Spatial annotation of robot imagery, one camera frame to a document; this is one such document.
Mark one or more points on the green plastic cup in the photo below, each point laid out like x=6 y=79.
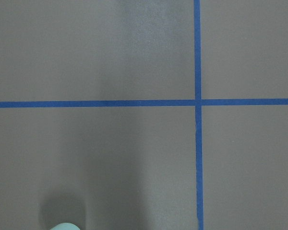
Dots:
x=65 y=226

